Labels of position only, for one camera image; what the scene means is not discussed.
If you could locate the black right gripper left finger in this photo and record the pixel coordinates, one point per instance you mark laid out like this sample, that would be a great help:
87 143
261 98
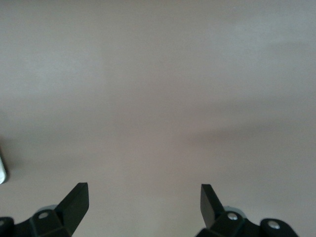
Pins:
70 212

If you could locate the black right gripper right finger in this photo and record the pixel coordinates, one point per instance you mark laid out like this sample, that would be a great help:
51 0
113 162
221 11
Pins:
212 212

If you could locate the white tray with bunny drawing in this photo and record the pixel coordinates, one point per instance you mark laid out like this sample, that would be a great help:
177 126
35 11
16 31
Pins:
2 170

